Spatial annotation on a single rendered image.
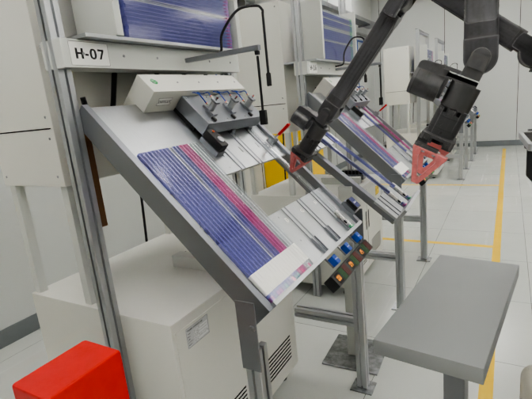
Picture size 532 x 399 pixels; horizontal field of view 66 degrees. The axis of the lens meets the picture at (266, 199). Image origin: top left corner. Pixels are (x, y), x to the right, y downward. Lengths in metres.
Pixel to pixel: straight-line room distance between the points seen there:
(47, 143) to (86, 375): 0.76
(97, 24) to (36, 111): 0.30
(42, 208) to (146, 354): 1.69
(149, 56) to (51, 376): 0.92
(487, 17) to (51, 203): 2.52
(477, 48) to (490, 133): 8.01
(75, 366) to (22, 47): 0.90
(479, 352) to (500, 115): 7.90
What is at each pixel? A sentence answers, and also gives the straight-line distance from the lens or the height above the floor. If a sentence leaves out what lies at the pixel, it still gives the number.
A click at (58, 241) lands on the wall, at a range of 2.91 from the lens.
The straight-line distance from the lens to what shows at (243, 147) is 1.44.
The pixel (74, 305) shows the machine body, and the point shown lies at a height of 0.61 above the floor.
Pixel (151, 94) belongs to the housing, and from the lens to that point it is 1.28.
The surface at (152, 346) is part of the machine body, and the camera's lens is 1.28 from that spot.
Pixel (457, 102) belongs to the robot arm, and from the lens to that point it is 0.88.
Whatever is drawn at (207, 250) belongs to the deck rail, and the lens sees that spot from 0.99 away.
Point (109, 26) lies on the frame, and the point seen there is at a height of 1.42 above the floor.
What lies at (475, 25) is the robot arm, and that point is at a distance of 0.88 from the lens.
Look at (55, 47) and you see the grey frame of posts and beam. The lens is 1.19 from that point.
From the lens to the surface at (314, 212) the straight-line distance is 1.40.
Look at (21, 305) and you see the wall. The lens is 2.86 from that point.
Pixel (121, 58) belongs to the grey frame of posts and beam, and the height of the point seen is 1.34.
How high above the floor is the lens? 1.17
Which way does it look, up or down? 13 degrees down
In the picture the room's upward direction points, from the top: 6 degrees counter-clockwise
